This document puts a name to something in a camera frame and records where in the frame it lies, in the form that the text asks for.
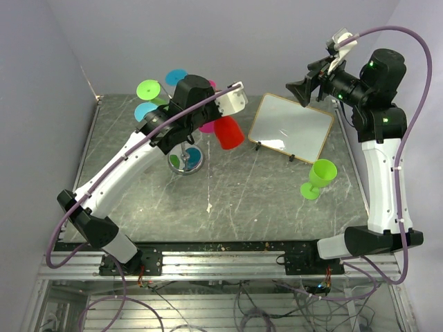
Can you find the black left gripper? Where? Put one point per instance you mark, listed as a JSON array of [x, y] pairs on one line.
[[218, 113]]

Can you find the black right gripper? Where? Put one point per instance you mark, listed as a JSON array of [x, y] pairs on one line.
[[302, 89]]

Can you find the pink plastic wine glass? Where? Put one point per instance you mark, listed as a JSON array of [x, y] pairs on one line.
[[209, 126]]

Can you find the red plastic wine glass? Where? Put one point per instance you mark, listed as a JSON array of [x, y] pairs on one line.
[[228, 132]]

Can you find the blue plastic wine glass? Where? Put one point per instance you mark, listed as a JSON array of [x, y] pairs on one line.
[[174, 76]]

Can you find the green plastic wine glass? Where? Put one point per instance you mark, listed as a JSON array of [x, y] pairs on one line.
[[149, 91]]

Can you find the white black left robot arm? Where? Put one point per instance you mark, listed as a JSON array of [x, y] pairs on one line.
[[88, 207]]

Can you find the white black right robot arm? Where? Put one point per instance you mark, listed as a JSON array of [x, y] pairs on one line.
[[381, 128]]

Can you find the chrome wine glass rack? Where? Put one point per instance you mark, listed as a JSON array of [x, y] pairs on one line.
[[185, 159]]

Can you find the yellow framed whiteboard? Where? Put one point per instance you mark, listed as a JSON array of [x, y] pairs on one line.
[[286, 127]]

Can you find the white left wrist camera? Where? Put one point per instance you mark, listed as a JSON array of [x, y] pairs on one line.
[[232, 102]]

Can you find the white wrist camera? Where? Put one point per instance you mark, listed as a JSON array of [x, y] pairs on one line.
[[337, 51], [232, 102]]

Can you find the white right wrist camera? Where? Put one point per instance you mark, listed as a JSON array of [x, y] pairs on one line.
[[337, 51]]

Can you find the aluminium mounting rail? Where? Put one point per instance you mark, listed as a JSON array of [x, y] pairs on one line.
[[181, 266]]

